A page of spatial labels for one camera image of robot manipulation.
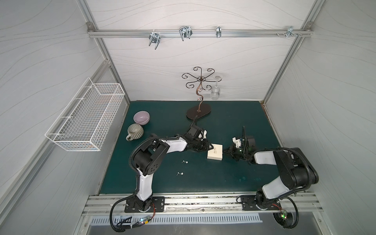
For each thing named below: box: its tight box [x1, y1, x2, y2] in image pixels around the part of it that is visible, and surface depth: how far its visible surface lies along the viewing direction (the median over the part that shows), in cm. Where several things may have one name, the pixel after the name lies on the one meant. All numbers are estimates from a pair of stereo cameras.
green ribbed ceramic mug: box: [125, 123, 144, 142], surface depth 97 cm
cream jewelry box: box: [206, 142, 223, 162], surface depth 90 cm
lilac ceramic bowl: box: [133, 110, 150, 126], surface depth 107 cm
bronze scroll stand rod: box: [181, 66, 222, 112], surface depth 95 cm
